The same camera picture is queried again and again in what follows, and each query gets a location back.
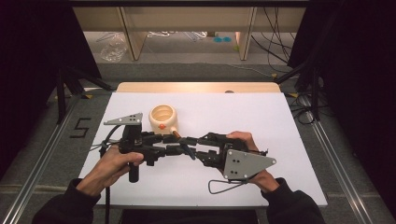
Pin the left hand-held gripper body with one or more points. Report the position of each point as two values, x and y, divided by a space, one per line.
132 137

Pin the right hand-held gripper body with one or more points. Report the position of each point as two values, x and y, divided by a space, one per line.
246 163

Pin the large gold-ferrule makeup brush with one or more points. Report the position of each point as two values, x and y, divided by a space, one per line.
176 134

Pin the cream ringed brush holder cup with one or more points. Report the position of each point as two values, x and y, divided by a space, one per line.
155 123

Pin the person's right hand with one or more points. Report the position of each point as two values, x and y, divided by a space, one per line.
246 138

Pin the person's left hand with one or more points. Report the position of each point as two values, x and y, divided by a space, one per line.
106 171

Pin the light wooden table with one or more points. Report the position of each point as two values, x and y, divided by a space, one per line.
186 87

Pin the black metal stand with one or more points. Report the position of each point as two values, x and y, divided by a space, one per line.
61 99
314 93

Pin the clear plastic bag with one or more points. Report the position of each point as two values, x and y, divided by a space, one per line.
113 49

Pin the blue round lid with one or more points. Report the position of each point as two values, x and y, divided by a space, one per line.
218 39
227 39

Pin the light wooden desk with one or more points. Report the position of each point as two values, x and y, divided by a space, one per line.
186 18

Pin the black curtain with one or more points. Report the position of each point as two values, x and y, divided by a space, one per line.
358 77
31 62

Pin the aluminium floor rail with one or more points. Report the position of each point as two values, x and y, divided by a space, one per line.
339 168
34 177

